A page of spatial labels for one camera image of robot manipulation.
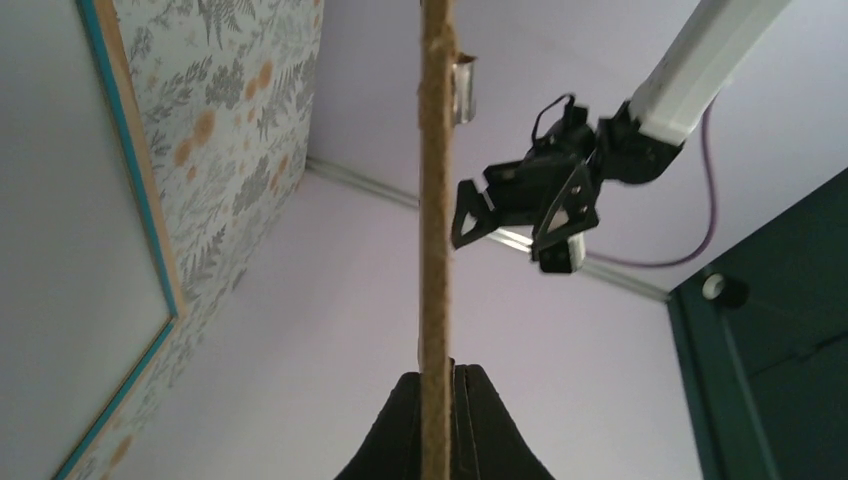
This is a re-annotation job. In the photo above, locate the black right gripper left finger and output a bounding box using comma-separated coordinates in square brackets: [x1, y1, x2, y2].
[336, 372, 421, 480]

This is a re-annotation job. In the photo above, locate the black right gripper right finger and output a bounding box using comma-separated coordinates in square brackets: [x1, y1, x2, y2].
[451, 364, 552, 480]

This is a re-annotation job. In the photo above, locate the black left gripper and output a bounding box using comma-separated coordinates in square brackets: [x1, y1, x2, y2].
[450, 95, 600, 252]

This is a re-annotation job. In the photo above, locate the brown cardboard backing board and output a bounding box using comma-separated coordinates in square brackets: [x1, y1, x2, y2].
[418, 1, 459, 479]

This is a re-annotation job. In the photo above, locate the teal wooden picture frame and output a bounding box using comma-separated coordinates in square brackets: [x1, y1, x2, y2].
[52, 0, 190, 480]

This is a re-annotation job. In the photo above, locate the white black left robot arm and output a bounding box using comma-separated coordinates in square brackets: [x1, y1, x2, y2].
[451, 1, 788, 255]

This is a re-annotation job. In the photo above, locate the dark green cabinet door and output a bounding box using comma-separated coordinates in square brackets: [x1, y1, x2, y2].
[668, 173, 847, 479]

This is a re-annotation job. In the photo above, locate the floral patterned tablecloth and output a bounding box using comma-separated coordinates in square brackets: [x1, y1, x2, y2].
[57, 0, 324, 479]

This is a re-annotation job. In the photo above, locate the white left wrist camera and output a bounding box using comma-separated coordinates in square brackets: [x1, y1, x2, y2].
[537, 233, 587, 275]

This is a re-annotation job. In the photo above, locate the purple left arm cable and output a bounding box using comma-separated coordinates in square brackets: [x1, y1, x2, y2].
[586, 99, 720, 270]

